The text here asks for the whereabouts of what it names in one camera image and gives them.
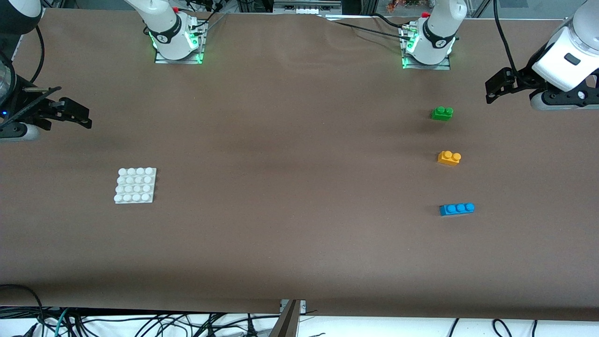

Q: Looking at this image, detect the blue three-stud block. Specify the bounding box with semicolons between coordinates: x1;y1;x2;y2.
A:
439;203;475;217

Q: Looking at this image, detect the aluminium profile beam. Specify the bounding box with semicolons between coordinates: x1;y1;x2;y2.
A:
269;300;300;337

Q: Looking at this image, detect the teal cable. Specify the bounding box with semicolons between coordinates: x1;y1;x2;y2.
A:
54;308;70;337

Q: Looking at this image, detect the black looped cable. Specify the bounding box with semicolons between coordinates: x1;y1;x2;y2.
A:
0;283;45;337

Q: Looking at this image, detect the yellow two-stud block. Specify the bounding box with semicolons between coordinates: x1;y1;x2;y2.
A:
437;150;462;167

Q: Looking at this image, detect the brown table cover sheet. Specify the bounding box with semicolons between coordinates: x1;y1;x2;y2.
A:
0;8;599;322

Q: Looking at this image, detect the orange red small item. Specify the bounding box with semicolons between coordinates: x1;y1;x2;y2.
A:
386;0;422;12

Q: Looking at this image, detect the grey power strip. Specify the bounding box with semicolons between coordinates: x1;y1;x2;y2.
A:
274;0;342;15

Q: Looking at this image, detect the white studded base plate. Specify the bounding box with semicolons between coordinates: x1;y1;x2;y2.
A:
114;167;157;205

